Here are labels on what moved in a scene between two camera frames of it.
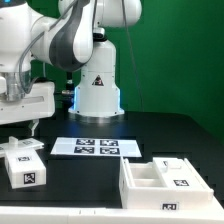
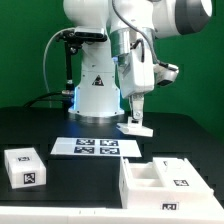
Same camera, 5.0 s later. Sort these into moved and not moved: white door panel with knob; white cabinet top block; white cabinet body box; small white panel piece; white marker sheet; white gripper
Moved: white gripper; small white panel piece
Not moved: white door panel with knob; white cabinet body box; white marker sheet; white cabinet top block
